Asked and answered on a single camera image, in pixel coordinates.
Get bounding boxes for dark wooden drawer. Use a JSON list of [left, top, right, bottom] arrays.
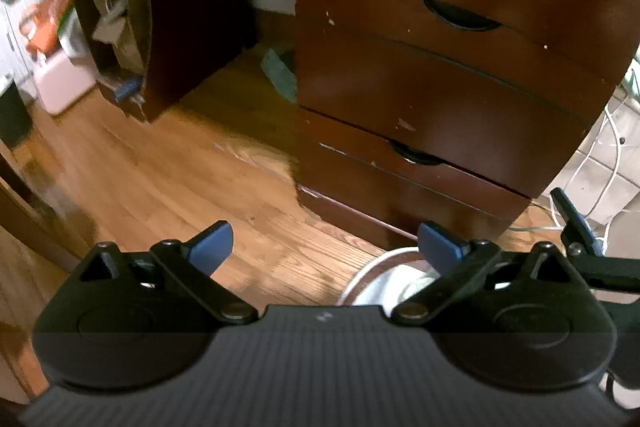
[[296, 108, 529, 235]]

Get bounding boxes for dark brown wooden dresser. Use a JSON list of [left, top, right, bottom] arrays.
[[295, 0, 639, 248]]

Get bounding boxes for green paper scrap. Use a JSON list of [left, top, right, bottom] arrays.
[[260, 48, 297, 104]]

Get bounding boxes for pink storage box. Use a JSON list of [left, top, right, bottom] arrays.
[[34, 50, 96, 116]]

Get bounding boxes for white power cables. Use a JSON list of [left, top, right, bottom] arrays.
[[508, 70, 640, 258]]

